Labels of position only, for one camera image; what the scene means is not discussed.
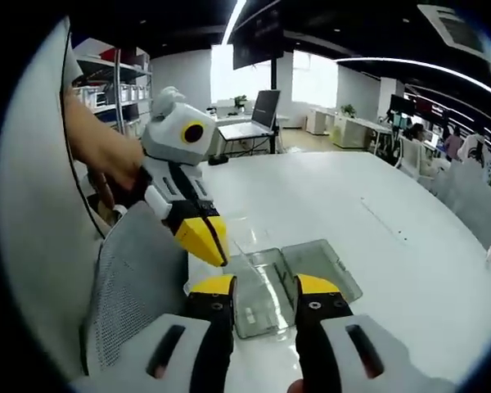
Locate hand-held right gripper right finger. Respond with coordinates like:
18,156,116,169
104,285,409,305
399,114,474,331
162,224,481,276
293,273,455,393

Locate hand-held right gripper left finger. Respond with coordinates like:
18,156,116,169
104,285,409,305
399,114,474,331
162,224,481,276
71,273,238,393

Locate grey transparent guide fixture box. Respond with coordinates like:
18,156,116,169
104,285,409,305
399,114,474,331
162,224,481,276
228,238,364,340

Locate person's left hand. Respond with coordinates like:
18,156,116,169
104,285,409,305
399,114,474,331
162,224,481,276
85,137,148,212

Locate metal storage shelf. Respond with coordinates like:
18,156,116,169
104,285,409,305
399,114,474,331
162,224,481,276
72,47,153,138

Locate black folding stand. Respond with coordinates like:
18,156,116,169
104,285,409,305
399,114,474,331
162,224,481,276
218,133,280,160

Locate grey mesh office chair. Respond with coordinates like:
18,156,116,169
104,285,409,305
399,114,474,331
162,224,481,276
79,202,197,373

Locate open laptop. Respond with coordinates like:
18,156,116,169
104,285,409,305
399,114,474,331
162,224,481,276
217,88,282,142

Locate black display on stand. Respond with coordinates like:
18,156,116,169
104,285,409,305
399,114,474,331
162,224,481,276
230,2,296,156

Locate person's grey shirt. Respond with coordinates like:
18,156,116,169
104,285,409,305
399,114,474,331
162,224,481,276
0,16,107,382

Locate white desk row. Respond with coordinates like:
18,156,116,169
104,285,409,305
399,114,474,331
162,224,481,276
305,106,394,151

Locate pale grey office chair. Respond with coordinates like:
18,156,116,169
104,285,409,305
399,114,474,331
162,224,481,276
436,163,491,249

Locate black monitor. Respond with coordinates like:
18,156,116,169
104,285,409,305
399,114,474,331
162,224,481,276
388,93,417,118

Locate ceiling air vent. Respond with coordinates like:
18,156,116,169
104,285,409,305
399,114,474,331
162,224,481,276
416,2,491,47

